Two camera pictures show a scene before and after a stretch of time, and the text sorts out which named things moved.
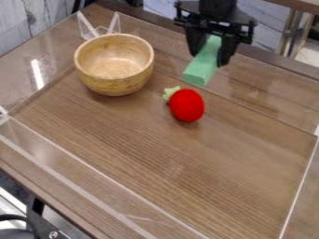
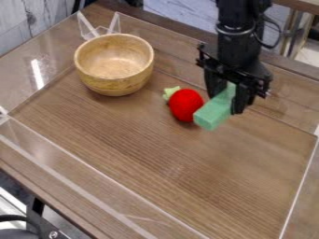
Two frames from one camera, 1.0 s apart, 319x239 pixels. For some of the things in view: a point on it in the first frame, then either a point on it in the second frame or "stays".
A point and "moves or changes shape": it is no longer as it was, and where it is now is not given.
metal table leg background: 297,32 stays
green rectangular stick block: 202,66 moves or changes shape
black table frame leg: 36,224 stays
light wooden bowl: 114,63 stays
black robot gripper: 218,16 → 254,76
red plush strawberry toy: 186,103 stays
